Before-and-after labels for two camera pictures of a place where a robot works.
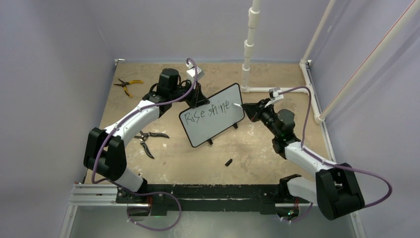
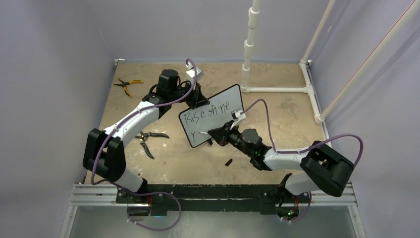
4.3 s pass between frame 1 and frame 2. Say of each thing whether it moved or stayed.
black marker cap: stayed
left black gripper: stayed
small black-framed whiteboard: stayed
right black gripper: moved
